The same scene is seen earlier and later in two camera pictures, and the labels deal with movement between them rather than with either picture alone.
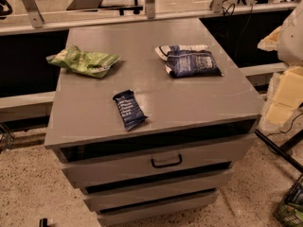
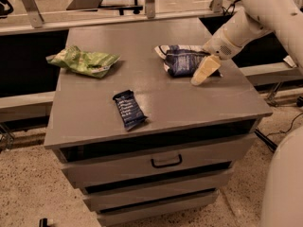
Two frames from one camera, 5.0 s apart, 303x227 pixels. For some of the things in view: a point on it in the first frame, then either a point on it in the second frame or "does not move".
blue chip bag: x=188 y=61 does not move
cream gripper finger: x=289 y=96 to x=219 y=46
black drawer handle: x=167 y=165 does not move
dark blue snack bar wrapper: x=131 y=111 does not move
